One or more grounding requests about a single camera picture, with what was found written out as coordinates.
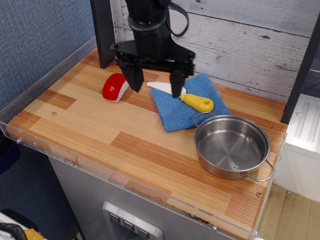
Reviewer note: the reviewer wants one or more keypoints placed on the white yellow toy knife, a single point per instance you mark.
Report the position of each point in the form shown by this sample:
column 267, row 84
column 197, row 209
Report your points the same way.
column 199, row 103

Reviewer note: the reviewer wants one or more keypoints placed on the dark grey right post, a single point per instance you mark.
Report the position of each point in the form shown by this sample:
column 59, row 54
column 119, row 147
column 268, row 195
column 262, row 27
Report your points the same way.
column 302, row 73

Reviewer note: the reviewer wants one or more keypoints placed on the yellow object bottom left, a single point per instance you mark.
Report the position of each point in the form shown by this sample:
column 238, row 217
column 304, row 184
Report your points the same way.
column 32, row 234

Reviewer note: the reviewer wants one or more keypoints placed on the grey toy fridge cabinet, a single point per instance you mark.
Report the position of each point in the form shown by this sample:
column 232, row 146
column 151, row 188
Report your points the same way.
column 86, row 194

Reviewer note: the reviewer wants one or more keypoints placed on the dark grey left post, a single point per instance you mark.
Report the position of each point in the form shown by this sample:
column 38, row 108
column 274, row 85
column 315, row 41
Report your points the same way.
column 104, row 30

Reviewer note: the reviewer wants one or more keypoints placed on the red and white toy sushi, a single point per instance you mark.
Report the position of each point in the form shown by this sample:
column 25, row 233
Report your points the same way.
column 115, row 87

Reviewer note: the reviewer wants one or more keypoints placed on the stainless steel pot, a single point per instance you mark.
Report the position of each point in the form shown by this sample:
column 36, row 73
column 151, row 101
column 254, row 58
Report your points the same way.
column 231, row 147

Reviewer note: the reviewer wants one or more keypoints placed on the blue folded cloth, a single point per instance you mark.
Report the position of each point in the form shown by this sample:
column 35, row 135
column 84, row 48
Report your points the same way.
column 175, row 115

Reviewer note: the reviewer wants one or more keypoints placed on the white aluminium side cabinet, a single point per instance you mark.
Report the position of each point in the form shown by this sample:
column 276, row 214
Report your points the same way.
column 298, row 167

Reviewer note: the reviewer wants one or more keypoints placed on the dark grey post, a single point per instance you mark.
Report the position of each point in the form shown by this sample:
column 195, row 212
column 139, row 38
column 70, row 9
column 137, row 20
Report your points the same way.
column 302, row 73
column 104, row 30

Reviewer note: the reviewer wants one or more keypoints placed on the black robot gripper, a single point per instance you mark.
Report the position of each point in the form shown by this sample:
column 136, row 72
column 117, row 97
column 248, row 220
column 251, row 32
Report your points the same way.
column 153, row 48

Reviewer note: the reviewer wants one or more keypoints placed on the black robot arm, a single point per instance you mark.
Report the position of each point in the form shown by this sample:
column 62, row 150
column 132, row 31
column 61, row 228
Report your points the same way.
column 151, row 11

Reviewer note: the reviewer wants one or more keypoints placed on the clear acrylic table guard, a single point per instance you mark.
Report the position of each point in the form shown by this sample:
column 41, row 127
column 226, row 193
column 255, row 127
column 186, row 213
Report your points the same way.
column 122, row 142

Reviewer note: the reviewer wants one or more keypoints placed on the silver dispenser button panel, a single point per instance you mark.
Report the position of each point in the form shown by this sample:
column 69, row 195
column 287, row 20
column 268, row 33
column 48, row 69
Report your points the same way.
column 127, row 226

